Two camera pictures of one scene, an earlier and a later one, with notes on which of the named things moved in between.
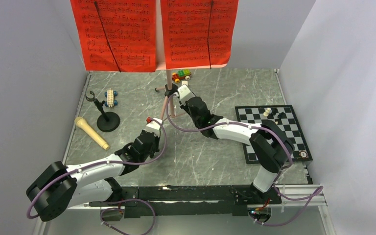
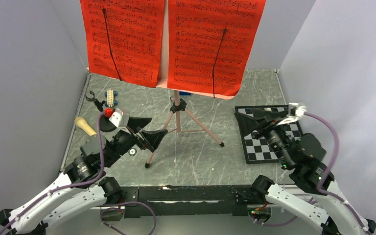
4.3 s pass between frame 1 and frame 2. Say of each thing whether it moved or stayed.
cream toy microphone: stayed
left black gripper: moved
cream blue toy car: stayed
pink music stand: moved
